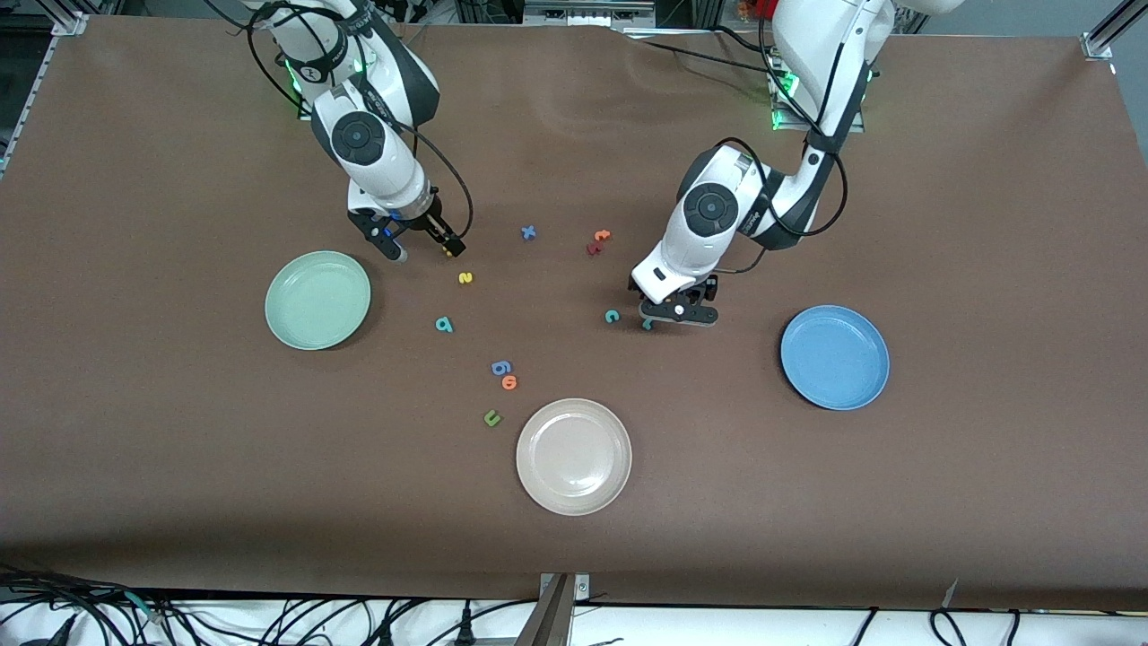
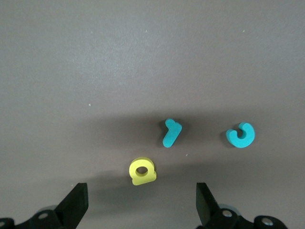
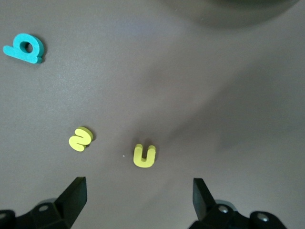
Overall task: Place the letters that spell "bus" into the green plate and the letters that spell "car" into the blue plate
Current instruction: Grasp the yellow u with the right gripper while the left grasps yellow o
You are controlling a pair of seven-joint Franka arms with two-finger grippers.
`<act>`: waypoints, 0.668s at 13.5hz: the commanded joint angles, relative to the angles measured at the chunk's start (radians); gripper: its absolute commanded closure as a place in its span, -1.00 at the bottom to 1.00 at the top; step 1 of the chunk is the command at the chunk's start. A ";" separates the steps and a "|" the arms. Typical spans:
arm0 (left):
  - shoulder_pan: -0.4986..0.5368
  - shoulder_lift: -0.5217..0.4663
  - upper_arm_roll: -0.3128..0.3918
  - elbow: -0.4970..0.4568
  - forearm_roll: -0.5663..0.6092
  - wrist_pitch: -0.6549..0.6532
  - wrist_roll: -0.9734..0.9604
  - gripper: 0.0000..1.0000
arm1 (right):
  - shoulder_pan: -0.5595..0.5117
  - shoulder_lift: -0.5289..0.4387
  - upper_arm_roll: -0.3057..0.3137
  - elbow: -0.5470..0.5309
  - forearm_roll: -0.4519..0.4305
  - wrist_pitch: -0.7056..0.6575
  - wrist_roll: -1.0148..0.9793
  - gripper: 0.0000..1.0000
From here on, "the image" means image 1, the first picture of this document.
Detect green plate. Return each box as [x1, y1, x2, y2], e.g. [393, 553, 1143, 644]
[265, 250, 372, 351]

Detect blue plate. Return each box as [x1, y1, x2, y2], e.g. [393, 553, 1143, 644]
[779, 304, 891, 412]

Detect beige plate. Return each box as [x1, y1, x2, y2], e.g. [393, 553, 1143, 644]
[516, 397, 633, 517]

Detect brown table cover sheet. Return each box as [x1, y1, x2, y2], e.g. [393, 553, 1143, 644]
[0, 13, 1148, 611]

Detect grey metal box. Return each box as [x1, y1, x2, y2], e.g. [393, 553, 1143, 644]
[525, 0, 656, 28]

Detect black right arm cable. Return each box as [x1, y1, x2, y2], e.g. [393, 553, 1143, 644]
[204, 0, 474, 241]

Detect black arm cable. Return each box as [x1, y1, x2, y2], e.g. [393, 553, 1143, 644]
[204, 0, 474, 241]
[709, 0, 848, 275]

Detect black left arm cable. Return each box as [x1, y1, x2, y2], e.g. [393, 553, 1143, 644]
[709, 0, 848, 275]

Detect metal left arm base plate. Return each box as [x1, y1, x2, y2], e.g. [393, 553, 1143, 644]
[770, 45, 867, 135]

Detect aluminium profile with bracket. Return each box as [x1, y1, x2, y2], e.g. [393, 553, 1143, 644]
[514, 572, 593, 646]

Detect aluminium frame profile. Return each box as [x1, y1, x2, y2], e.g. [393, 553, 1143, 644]
[0, 13, 88, 176]
[1081, 0, 1148, 62]

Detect teal cable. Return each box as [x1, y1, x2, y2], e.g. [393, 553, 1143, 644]
[126, 590, 171, 624]

